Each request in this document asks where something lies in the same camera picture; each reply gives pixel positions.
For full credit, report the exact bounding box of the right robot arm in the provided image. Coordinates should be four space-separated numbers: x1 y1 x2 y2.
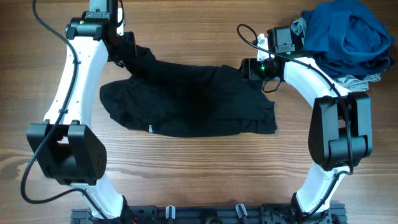
239 27 373 223

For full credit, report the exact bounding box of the black cable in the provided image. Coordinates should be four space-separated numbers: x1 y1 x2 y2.
20 0 108 220
236 24 355 218

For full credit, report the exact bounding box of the black t-shirt with logo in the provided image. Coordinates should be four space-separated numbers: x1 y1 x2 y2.
99 46 277 138

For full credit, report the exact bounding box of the blue crumpled garment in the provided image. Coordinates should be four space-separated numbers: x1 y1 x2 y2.
302 0 394 77

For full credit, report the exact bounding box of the left black cable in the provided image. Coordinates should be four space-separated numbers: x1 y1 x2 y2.
20 0 108 220

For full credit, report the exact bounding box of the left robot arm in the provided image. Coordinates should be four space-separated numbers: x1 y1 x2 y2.
27 0 137 223

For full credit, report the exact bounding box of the right black cable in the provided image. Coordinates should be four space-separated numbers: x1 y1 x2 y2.
236 24 355 218

